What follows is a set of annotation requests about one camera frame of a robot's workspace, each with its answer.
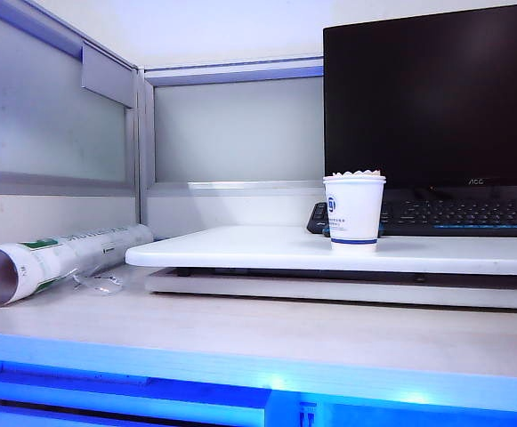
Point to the black computer keyboard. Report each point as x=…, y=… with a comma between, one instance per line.
x=462, y=217

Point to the clear plastic tube lid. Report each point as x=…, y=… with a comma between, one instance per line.
x=100, y=285

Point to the grey hanging bracket plate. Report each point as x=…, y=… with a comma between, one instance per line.
x=106, y=76

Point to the white desk riser base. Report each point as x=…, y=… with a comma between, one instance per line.
x=285, y=290

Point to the black AOC computer monitor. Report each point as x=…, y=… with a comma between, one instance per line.
x=431, y=98

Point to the white raised desk board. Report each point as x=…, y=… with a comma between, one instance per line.
x=262, y=250

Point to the white shuttlecock tube green print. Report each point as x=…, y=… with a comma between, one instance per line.
x=62, y=259

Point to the white paper cup blue logo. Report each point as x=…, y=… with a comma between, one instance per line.
x=355, y=215

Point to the frosted glass partition panel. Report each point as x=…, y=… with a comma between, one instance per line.
x=31, y=111
x=236, y=133

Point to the grey metal partition post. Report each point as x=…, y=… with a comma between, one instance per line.
x=145, y=147

